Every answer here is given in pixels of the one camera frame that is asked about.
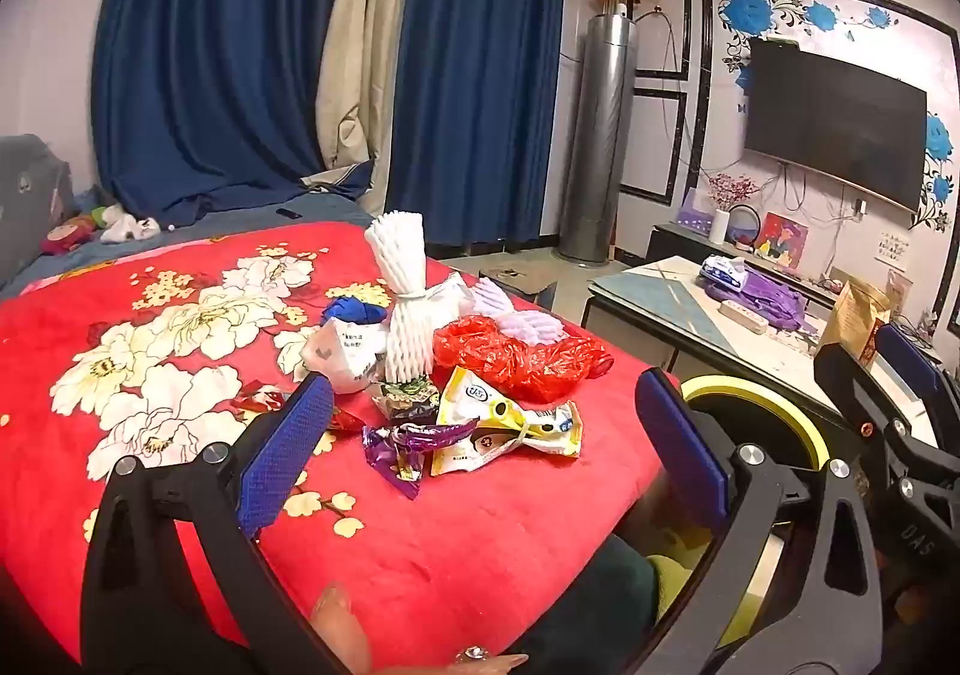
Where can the yellow white snack wrapper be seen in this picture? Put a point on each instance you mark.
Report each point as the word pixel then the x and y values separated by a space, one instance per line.
pixel 480 412

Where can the silver tower air conditioner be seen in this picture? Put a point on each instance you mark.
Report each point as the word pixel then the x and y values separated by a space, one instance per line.
pixel 600 135

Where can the purple card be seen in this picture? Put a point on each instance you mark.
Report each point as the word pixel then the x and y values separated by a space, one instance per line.
pixel 694 221

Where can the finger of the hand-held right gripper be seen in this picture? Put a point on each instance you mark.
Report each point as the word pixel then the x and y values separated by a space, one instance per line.
pixel 855 394
pixel 911 364

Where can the wall socket plug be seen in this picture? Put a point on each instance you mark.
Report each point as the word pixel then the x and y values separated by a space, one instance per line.
pixel 859 206

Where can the white packet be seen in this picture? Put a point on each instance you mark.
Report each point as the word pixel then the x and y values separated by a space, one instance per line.
pixel 345 360

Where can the colourful painting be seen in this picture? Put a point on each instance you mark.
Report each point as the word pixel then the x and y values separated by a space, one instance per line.
pixel 780 244

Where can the purple plastic bag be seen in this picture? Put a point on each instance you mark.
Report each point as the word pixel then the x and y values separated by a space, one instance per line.
pixel 765 296

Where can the green plush toy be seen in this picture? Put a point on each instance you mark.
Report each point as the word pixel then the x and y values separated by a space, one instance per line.
pixel 97 210

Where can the red plush toy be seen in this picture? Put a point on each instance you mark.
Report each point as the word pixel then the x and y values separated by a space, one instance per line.
pixel 64 236

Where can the blue cloth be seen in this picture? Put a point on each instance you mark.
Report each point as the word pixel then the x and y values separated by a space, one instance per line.
pixel 352 311

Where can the brown paper bag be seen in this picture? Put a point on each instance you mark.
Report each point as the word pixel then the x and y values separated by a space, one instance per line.
pixel 851 322

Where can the blue quilt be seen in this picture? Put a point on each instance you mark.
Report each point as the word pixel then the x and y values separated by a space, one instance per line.
pixel 210 217

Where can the green clothing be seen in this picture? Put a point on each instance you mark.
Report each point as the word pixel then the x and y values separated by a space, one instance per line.
pixel 671 585

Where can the wide blue curtain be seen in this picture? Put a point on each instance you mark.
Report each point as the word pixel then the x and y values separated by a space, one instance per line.
pixel 225 45

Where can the red plastic bag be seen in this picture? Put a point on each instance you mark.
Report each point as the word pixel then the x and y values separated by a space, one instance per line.
pixel 525 360

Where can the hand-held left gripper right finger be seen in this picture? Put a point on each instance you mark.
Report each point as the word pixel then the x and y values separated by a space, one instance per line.
pixel 682 450

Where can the beige curtain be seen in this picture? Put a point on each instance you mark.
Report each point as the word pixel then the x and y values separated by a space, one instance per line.
pixel 360 45

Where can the narrow blue curtain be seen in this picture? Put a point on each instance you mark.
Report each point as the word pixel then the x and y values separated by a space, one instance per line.
pixel 480 82

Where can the grey patterned sofa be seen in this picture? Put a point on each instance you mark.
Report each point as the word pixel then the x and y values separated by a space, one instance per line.
pixel 30 195

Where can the white vase with pink flowers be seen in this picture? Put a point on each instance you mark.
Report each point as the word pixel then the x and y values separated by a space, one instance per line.
pixel 718 227

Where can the dark teal cushion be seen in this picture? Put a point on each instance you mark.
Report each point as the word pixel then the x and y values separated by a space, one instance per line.
pixel 592 600

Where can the blue storage stool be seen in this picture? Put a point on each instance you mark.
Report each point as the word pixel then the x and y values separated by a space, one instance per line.
pixel 517 281

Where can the coffee table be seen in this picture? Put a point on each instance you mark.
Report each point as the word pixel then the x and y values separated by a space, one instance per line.
pixel 675 300

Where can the white tissue pack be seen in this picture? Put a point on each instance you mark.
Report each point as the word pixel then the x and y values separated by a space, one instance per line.
pixel 721 266

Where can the white power strip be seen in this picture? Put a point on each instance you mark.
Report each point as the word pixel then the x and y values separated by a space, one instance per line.
pixel 742 316

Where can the white wall notice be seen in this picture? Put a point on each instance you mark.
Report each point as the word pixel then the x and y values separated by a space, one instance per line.
pixel 894 246

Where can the yellow rimmed trash bin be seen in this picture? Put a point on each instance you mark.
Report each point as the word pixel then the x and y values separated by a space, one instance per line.
pixel 750 394

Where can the black wall television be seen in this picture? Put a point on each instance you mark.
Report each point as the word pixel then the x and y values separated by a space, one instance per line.
pixel 832 120

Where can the purple snack wrapper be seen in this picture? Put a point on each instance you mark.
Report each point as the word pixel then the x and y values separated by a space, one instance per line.
pixel 397 450

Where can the white foam fruit net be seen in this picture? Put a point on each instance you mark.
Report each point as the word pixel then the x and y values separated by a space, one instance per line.
pixel 409 315

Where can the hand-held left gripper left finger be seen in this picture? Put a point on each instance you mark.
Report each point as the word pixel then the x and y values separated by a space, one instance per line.
pixel 289 450

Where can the purple foam fruit net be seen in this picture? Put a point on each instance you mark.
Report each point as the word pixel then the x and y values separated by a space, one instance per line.
pixel 517 322

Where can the green snack wrapper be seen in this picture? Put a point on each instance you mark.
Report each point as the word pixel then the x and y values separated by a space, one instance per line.
pixel 405 397

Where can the person's left hand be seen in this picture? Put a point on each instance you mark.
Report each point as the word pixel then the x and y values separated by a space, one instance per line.
pixel 341 634

